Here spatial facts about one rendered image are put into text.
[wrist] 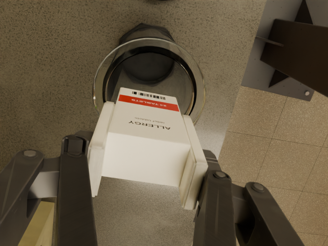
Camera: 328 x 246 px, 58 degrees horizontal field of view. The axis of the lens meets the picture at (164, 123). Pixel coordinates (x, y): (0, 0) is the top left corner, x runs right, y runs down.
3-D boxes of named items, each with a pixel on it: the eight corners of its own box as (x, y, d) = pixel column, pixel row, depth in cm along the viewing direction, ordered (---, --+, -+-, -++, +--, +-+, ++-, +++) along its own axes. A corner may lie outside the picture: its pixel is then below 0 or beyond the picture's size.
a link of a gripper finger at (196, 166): (194, 162, 15) (209, 165, 15) (180, 113, 21) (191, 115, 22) (181, 210, 16) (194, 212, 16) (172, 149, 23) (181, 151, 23)
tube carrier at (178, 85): (110, 81, 49) (86, 138, 29) (120, 13, 45) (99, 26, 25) (173, 93, 50) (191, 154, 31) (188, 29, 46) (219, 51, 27)
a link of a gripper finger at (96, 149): (96, 198, 16) (81, 196, 15) (110, 139, 22) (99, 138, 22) (103, 148, 14) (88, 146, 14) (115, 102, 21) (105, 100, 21)
